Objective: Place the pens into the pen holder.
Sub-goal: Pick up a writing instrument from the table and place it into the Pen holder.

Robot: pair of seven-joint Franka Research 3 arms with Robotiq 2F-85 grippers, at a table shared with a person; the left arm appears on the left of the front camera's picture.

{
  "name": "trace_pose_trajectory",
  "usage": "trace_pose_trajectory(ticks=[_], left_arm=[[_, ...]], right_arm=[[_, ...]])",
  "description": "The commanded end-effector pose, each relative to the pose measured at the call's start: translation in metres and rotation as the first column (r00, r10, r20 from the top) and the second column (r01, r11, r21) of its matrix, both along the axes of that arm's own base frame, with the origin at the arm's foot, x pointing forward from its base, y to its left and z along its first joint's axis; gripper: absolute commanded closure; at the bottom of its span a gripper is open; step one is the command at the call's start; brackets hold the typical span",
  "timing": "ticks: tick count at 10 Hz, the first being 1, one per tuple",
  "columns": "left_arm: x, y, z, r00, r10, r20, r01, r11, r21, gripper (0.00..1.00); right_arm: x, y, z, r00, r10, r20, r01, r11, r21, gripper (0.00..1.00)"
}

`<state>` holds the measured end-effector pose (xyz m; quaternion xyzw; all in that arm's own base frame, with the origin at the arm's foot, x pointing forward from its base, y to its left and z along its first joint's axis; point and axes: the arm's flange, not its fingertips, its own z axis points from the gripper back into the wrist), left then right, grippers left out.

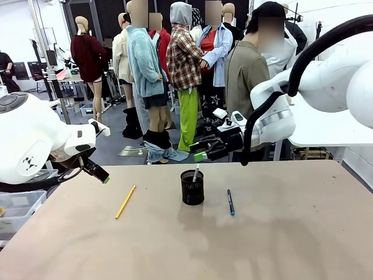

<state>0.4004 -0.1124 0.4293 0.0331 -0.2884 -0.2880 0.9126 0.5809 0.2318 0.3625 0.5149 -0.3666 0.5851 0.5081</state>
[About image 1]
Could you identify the mannequin in light blue shirt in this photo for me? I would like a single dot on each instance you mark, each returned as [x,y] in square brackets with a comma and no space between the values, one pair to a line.
[221,49]

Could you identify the metal floor plate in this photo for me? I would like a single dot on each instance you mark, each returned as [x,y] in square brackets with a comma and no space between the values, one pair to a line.
[131,151]

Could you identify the mannequin in cream jacket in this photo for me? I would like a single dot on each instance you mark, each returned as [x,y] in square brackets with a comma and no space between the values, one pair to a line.
[120,61]

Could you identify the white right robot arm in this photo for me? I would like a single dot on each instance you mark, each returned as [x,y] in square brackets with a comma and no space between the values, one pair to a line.
[335,81]

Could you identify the plastic crate with items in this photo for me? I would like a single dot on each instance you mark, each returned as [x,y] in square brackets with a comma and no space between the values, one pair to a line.
[86,110]

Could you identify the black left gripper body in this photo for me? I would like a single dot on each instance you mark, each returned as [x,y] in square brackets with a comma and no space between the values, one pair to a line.
[68,162]

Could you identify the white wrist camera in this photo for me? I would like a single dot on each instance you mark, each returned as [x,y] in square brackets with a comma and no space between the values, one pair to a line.
[101,129]
[239,118]

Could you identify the black pen blue cap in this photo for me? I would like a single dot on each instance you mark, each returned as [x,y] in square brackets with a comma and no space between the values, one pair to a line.
[230,201]

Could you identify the mannequin in blue fleece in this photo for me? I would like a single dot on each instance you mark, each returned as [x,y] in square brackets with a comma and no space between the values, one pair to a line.
[142,64]

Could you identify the clear plastic storage bin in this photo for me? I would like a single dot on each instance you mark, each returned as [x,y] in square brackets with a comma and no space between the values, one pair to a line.
[20,201]

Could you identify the person in olive shirt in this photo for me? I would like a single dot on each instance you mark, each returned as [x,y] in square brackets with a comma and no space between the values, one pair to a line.
[244,78]

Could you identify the mannequin in patterned black hood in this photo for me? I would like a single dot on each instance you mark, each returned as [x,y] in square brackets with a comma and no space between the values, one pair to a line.
[197,17]

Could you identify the mannequin in maroon sweater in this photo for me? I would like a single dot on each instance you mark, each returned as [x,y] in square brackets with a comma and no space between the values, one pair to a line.
[87,58]

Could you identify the person in black shirt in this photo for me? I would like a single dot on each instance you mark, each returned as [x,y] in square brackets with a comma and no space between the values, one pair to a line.
[6,64]

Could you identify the mannequin in black jacket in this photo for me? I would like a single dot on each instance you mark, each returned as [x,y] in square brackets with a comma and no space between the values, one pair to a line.
[297,36]

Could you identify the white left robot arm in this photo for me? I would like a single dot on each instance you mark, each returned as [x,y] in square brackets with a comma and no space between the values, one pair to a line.
[29,131]

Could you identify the large white table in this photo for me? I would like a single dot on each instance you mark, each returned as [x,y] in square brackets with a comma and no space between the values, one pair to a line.
[326,137]

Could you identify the bare head mannequin black top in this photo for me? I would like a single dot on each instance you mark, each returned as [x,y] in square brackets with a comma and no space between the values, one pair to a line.
[228,10]

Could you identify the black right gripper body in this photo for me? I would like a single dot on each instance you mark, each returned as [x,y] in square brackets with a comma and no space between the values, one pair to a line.
[233,143]

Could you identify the black mesh pen holder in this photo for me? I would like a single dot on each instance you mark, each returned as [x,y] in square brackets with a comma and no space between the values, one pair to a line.
[192,192]

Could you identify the blue jeans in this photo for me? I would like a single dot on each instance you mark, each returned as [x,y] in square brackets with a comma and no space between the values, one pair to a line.
[157,151]

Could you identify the black monitor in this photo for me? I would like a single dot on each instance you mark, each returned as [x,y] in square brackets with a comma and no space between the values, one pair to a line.
[51,57]

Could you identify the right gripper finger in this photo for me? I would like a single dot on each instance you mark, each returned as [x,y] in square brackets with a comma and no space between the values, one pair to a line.
[201,157]
[204,143]

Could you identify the mannequin in plaid shirt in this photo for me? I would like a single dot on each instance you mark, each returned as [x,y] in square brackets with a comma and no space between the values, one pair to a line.
[183,64]

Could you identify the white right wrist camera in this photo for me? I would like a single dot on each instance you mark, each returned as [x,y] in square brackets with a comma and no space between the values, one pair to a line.
[239,118]

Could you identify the mannequin in red jacket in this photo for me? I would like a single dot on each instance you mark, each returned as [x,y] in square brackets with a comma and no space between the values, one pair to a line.
[163,43]

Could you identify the mannequin in white coat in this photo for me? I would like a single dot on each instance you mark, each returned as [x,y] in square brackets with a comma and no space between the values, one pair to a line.
[281,58]

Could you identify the grey white pen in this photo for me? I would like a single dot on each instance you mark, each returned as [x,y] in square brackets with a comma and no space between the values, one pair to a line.
[197,170]

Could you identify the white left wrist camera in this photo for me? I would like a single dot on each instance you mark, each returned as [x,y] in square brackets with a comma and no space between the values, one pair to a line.
[101,129]

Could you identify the wooden pallet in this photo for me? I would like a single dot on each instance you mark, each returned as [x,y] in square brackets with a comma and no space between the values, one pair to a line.
[314,154]

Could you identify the white background work table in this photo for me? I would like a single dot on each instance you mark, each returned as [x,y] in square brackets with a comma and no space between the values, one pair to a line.
[70,78]

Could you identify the black furry boots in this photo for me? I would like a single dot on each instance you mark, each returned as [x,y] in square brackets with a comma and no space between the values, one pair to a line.
[132,125]

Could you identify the yellow pencil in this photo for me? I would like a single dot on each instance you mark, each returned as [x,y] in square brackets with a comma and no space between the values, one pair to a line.
[126,202]

